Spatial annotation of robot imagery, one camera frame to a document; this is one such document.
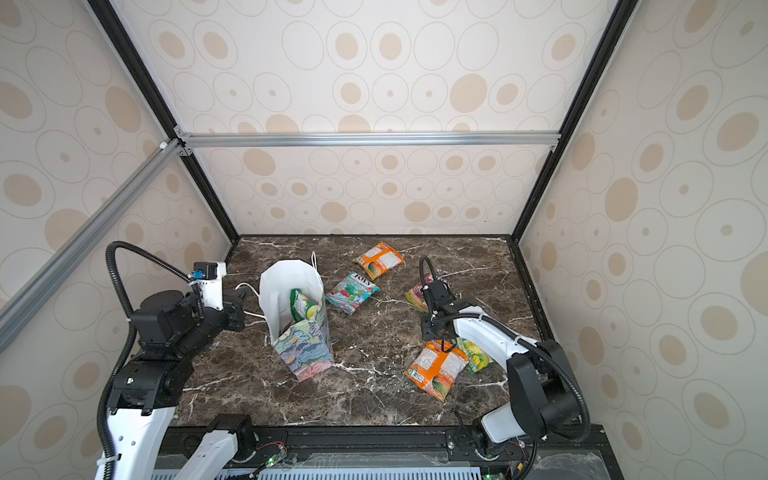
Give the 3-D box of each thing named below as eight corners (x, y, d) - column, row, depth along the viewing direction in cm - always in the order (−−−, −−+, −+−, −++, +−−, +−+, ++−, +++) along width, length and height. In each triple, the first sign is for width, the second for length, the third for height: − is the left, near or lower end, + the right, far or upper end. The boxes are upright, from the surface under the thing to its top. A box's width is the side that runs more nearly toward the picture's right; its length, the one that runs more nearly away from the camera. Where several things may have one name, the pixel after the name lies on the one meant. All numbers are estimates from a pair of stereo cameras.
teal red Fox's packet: (329, 301, 103) (327, 295, 100) (355, 277, 110) (354, 270, 107) (353, 319, 99) (352, 313, 96) (378, 293, 105) (378, 286, 103)
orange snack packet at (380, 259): (377, 282, 108) (376, 277, 106) (356, 263, 114) (355, 258, 112) (404, 262, 114) (404, 257, 112) (383, 245, 120) (382, 240, 118)
